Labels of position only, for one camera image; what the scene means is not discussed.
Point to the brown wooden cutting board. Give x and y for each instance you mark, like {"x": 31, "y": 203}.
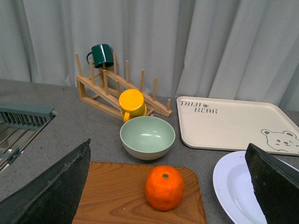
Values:
{"x": 114, "y": 193}

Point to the dark green mug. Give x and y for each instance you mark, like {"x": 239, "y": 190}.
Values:
{"x": 102, "y": 55}

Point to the light green bowl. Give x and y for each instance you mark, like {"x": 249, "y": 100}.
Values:
{"x": 147, "y": 138}

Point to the grey curtain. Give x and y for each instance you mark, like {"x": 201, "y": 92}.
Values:
{"x": 230, "y": 49}

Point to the wooden dish rack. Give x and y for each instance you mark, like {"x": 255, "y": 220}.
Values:
{"x": 102, "y": 90}

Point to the orange fruit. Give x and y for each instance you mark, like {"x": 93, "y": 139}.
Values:
{"x": 164, "y": 187}

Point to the white round plate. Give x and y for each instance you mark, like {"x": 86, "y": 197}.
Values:
{"x": 234, "y": 190}

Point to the green sink drain rack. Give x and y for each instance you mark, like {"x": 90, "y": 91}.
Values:
{"x": 19, "y": 124}

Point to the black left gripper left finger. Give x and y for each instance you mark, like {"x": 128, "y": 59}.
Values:
{"x": 52, "y": 197}

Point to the yellow mug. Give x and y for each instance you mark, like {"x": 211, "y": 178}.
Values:
{"x": 132, "y": 104}

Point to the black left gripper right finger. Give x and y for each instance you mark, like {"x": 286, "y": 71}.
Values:
{"x": 276, "y": 186}

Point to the cream bear serving tray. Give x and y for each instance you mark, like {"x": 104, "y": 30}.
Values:
{"x": 219, "y": 124}

